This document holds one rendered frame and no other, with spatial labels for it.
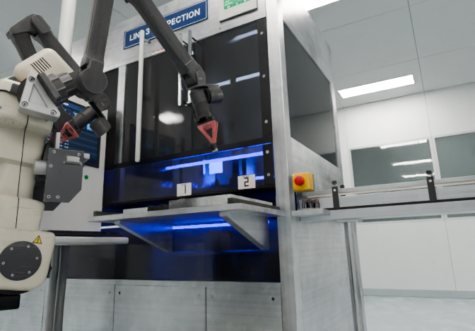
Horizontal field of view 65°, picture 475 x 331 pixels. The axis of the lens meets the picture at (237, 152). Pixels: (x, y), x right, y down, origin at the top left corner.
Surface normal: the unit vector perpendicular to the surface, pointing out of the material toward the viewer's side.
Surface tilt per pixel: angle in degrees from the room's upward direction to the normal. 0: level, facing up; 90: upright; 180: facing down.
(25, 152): 90
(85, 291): 90
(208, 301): 90
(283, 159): 90
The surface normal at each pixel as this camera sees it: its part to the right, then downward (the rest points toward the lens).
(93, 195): 0.90, -0.13
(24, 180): 0.57, -0.22
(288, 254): -0.48, -0.20
